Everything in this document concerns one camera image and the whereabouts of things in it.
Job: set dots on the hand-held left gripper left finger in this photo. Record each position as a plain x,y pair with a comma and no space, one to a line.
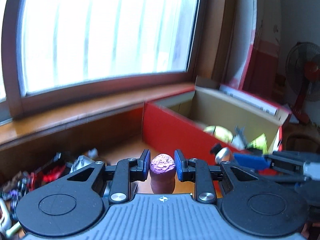
146,165

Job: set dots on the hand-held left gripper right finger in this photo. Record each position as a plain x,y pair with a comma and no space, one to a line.
178,165

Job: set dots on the red white board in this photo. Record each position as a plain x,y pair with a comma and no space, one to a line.
252,62

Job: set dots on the standing fan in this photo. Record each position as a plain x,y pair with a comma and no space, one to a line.
312,71

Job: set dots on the red cardboard box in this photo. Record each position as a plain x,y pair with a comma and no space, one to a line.
170,125

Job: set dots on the brown window frame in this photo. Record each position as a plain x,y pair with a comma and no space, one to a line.
15,92

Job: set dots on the grey plastic piece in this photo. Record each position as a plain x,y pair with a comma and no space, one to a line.
240,135

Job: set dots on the yellow green item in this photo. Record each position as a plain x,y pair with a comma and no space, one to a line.
260,141

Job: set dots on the black purple toy robot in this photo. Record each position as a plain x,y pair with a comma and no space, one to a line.
15,192

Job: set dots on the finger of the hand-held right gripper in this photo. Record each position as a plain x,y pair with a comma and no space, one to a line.
250,161

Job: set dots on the pink foam cylinder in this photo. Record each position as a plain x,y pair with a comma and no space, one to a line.
162,172

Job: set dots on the red black wristband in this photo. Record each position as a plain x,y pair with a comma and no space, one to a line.
51,173

